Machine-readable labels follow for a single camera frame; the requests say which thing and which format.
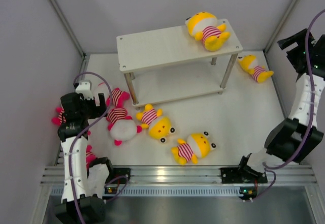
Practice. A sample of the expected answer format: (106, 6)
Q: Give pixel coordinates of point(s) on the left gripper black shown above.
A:
(98, 110)

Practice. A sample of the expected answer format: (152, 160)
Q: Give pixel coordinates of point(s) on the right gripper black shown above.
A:
(299, 38)

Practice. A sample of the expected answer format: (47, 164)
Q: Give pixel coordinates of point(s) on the yellow frog plush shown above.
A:
(196, 146)
(159, 126)
(250, 64)
(203, 27)

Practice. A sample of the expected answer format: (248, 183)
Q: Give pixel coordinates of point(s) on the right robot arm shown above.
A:
(295, 137)

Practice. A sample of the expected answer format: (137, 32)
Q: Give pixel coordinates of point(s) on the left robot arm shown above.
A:
(78, 203)

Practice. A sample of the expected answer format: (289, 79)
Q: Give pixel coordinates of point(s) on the pink plush near shelf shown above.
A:
(115, 99)

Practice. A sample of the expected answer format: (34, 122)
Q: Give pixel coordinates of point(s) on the white two-tier shelf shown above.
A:
(166, 65)

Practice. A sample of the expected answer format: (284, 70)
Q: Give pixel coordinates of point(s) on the pink plush face down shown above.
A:
(121, 126)

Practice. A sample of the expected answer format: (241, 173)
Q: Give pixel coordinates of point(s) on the pink plush far left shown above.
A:
(59, 119)

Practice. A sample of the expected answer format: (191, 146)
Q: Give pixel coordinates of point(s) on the pink plush with glasses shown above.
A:
(90, 156)

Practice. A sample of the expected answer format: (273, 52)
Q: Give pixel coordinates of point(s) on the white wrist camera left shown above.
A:
(84, 87)

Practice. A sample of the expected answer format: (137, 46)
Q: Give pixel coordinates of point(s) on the perforated cable duct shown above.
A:
(180, 191)

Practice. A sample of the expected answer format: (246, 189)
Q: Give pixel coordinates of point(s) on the aluminium rail frame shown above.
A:
(291, 175)

